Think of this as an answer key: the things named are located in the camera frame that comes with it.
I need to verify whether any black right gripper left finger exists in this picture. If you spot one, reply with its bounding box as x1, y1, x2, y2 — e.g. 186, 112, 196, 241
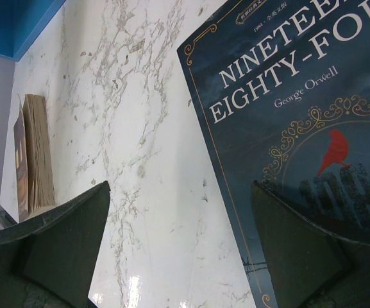
0, 181, 110, 307

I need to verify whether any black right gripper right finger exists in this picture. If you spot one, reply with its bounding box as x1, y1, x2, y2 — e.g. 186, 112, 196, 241
251, 182, 370, 307

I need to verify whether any Nineteen Eighty-Four dark book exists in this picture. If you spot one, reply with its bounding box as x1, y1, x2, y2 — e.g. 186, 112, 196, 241
177, 1, 370, 307

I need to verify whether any orange night street book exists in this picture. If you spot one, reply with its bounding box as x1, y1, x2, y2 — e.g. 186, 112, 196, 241
13, 94, 56, 222

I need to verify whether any blue pink yellow bookshelf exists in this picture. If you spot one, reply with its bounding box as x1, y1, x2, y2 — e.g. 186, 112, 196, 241
0, 0, 65, 62

